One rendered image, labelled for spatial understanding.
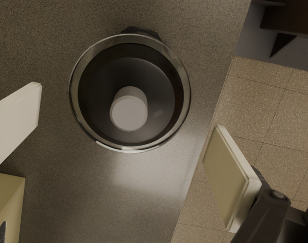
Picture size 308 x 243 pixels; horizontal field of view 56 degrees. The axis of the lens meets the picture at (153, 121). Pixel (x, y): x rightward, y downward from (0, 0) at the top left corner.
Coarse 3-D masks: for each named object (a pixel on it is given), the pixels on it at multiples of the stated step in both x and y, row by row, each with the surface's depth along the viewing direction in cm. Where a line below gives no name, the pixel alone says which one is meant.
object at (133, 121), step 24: (120, 48) 24; (144, 48) 24; (96, 72) 23; (120, 72) 23; (144, 72) 23; (168, 72) 24; (96, 96) 24; (120, 96) 21; (144, 96) 23; (168, 96) 24; (96, 120) 25; (120, 120) 21; (144, 120) 22; (168, 120) 25; (120, 144) 26; (144, 144) 27
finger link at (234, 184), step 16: (224, 128) 19; (208, 144) 20; (224, 144) 17; (208, 160) 19; (224, 160) 16; (240, 160) 15; (208, 176) 18; (224, 176) 16; (240, 176) 14; (256, 176) 13; (224, 192) 15; (240, 192) 13; (256, 192) 13; (224, 208) 15; (240, 208) 13; (240, 224) 14
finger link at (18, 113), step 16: (16, 96) 15; (32, 96) 17; (0, 112) 13; (16, 112) 15; (32, 112) 18; (0, 128) 13; (16, 128) 15; (32, 128) 18; (0, 144) 14; (16, 144) 16; (0, 160) 14
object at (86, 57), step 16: (128, 32) 38; (144, 32) 40; (96, 48) 24; (160, 48) 24; (80, 64) 24; (176, 64) 25; (80, 112) 26; (80, 128) 26; (176, 128) 27; (112, 144) 27; (160, 144) 27
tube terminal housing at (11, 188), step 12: (0, 180) 51; (12, 180) 52; (24, 180) 53; (0, 192) 48; (12, 192) 49; (0, 204) 46; (12, 204) 49; (0, 216) 45; (12, 216) 51; (12, 228) 52; (12, 240) 54
